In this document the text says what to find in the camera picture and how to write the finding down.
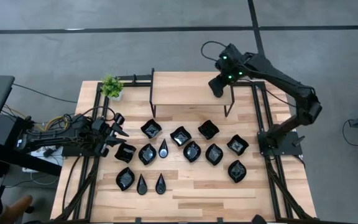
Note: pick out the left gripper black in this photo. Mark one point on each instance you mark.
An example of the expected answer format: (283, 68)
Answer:
(102, 133)

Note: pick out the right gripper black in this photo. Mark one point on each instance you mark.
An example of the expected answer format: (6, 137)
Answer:
(225, 81)

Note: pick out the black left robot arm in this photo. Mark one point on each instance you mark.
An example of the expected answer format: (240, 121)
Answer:
(57, 137)

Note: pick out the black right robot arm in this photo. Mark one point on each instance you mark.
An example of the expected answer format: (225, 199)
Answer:
(291, 85)

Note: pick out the wooden shelf with black legs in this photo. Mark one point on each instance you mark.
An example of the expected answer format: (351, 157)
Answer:
(191, 88)

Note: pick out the green plant in white pot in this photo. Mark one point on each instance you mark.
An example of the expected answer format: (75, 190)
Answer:
(112, 87)

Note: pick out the white paper sheet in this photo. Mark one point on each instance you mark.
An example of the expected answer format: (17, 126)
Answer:
(53, 154)

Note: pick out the black computer tower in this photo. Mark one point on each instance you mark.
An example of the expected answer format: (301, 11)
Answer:
(3, 130)

